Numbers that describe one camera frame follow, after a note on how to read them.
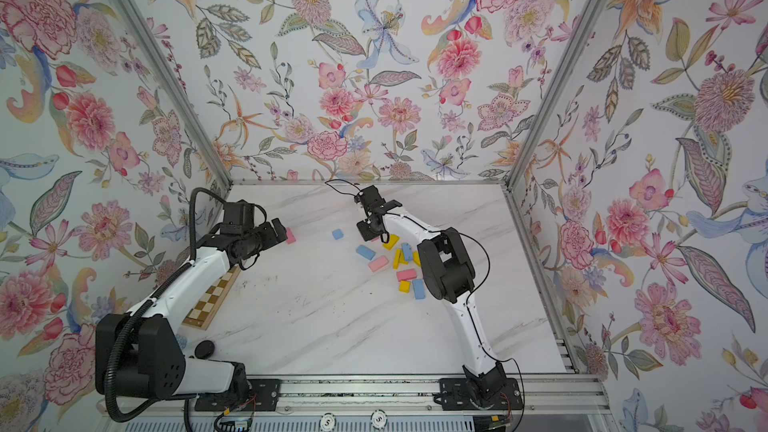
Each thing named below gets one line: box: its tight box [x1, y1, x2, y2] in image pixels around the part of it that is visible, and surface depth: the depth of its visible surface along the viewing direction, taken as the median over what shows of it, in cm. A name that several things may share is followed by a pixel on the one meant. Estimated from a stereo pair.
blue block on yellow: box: [401, 242, 413, 262], surface depth 100 cm
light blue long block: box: [355, 244, 376, 261], surface depth 103 cm
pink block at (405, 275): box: [396, 269, 417, 282], surface depth 98 cm
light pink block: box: [368, 255, 389, 273], surface depth 100 cm
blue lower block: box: [412, 279, 426, 300], surface depth 95 cm
